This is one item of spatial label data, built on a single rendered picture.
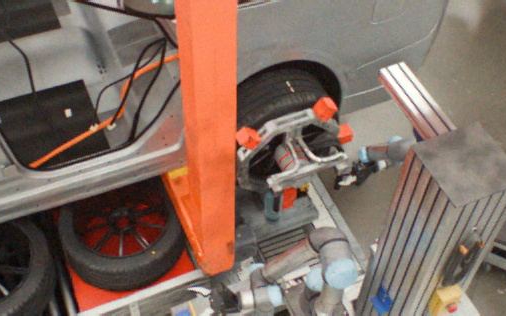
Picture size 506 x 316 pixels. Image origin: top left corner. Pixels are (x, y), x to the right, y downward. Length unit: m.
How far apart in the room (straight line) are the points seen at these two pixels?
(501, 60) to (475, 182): 3.48
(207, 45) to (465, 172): 0.90
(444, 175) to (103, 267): 2.05
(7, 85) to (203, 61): 1.85
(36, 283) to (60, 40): 1.32
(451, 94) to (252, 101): 2.15
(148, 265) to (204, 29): 1.70
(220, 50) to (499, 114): 3.15
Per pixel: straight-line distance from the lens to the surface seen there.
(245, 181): 3.63
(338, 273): 2.62
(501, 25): 5.93
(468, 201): 2.17
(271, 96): 3.46
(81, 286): 3.98
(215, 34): 2.37
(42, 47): 4.13
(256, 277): 2.92
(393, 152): 3.23
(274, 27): 3.25
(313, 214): 4.29
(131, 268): 3.72
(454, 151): 2.27
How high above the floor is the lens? 3.74
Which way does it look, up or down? 53 degrees down
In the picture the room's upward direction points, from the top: 3 degrees clockwise
